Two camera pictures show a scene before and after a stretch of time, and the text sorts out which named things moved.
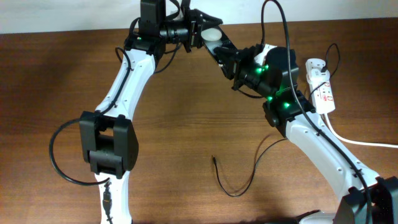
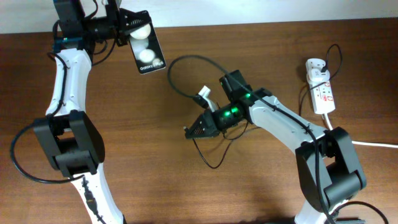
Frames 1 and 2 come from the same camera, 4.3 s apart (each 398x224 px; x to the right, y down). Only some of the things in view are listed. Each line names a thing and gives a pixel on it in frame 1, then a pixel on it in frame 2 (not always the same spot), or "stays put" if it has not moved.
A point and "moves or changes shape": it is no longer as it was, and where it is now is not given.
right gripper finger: (227, 55) to (203, 127)
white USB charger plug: (316, 76) stays put
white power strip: (321, 91) stays put
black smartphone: (214, 37) moves or changes shape
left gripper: (193, 17) to (114, 15)
